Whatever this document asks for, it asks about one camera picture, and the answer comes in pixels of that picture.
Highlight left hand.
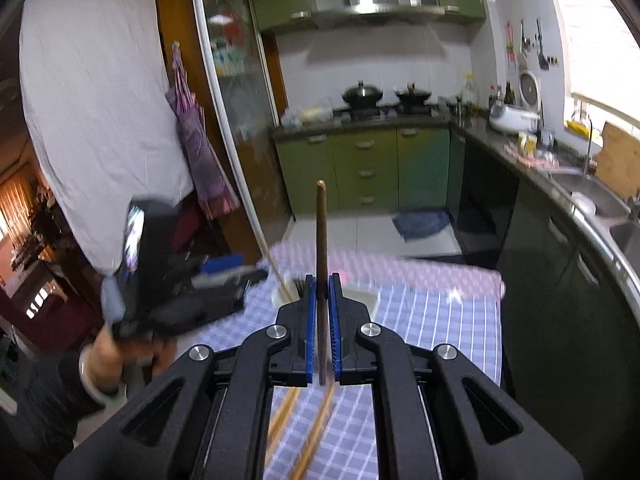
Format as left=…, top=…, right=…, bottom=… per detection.
left=79, top=325, right=177, bottom=393

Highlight brown chopstick group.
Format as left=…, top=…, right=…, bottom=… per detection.
left=288, top=382, right=337, bottom=480

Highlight wooden cutting board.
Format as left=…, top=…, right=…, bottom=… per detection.
left=596, top=122, right=640, bottom=200

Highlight green lower cabinets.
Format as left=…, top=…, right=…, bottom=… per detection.
left=276, top=127, right=451, bottom=217

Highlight black wok with lid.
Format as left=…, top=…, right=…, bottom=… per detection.
left=342, top=80, right=383, bottom=110

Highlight small curved faucet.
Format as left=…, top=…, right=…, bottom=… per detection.
left=569, top=114, right=597, bottom=176

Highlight steel kitchen sink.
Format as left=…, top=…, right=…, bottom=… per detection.
left=549, top=168, right=639, bottom=272

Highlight round white wall appliance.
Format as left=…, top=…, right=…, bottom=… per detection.
left=518, top=68, right=541, bottom=114

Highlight white plastic utensil holder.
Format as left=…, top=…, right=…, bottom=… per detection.
left=269, top=271, right=381, bottom=321

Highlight plastic bag on counter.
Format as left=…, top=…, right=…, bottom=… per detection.
left=280, top=106, right=334, bottom=128

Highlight blue checkered tablecloth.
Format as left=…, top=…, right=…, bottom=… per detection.
left=179, top=242, right=507, bottom=480

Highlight black wok right burner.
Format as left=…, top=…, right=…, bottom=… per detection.
left=395, top=82, right=432, bottom=108

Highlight white hanging sheet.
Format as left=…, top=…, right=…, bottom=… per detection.
left=20, top=0, right=193, bottom=275

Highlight purple apron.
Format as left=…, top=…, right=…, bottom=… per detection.
left=166, top=41, right=240, bottom=220

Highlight blue floor mat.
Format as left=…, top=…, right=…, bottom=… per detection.
left=392, top=210, right=449, bottom=242

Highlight white rice cooker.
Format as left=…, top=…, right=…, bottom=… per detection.
left=489, top=102, right=540, bottom=134

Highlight light bamboo chopstick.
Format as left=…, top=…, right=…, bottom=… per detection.
left=265, top=388, right=300, bottom=466
left=255, top=226, right=298, bottom=302

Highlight glass sliding door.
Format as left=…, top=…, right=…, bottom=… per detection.
left=192, top=0, right=291, bottom=248

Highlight black plastic fork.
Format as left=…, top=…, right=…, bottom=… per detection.
left=293, top=278, right=306, bottom=301

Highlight brown wooden chopstick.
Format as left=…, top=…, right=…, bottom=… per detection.
left=316, top=180, right=329, bottom=386

